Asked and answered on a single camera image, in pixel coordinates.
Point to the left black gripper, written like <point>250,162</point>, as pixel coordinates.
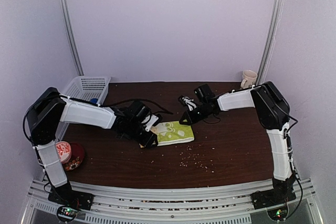
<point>147,141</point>

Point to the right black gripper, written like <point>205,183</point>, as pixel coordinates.
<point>190,118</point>

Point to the yellow green patterned towel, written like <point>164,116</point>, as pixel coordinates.
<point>171,133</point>

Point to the blue towel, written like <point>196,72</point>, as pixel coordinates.
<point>93,100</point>

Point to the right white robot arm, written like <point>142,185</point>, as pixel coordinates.
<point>273,113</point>

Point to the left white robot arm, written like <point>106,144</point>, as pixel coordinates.
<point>52,110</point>

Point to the dark red floral bowl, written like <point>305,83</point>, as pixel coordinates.
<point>77,157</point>

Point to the white plastic basket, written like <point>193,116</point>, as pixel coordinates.
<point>88,88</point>

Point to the red white patterned bowl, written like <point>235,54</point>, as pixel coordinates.
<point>64,151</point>

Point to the cream ceramic mug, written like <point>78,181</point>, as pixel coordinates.
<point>249,78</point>

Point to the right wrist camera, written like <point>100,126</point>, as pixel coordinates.
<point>188,102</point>

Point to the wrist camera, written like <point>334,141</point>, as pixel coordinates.
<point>188,102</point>
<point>151,121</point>

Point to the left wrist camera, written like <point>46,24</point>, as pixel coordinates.
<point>151,121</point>

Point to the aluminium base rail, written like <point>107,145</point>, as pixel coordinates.
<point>222,204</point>

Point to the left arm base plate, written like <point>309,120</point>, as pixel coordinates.
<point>71,198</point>

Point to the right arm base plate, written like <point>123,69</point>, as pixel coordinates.
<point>269,198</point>

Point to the right aluminium frame post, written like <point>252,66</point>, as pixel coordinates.
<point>270,41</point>

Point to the aluminium frame post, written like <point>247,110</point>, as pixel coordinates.
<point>71,38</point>
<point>270,41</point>

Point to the left aluminium frame post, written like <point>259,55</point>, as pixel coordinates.
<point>71,38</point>

